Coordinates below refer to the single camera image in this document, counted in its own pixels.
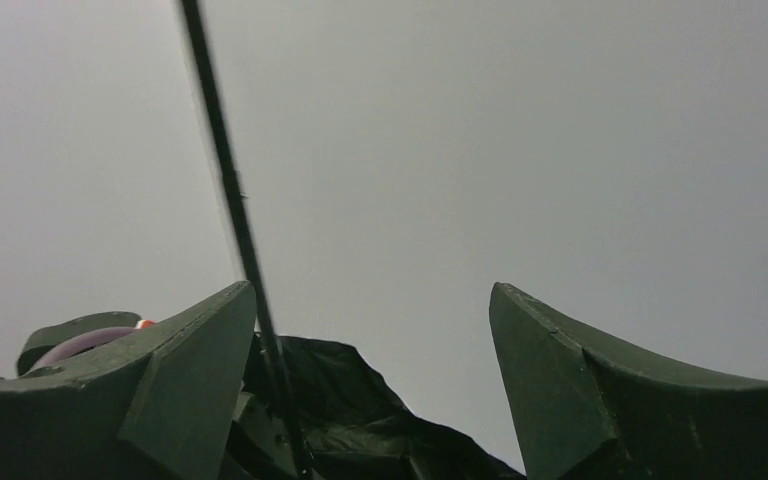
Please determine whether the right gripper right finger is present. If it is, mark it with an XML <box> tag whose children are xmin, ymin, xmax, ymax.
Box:
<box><xmin>489</xmin><ymin>283</ymin><xmax>768</xmax><ymax>479</ymax></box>

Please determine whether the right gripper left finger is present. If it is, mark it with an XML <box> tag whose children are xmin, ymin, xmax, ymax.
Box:
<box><xmin>0</xmin><ymin>281</ymin><xmax>256</xmax><ymax>479</ymax></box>

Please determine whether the lavender folding umbrella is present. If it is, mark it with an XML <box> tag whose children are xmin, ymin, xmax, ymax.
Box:
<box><xmin>179</xmin><ymin>1</ymin><xmax>524</xmax><ymax>479</ymax></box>

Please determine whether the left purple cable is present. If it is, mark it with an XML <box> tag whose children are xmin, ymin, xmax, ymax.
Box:
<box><xmin>29</xmin><ymin>325</ymin><xmax>139</xmax><ymax>372</ymax></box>

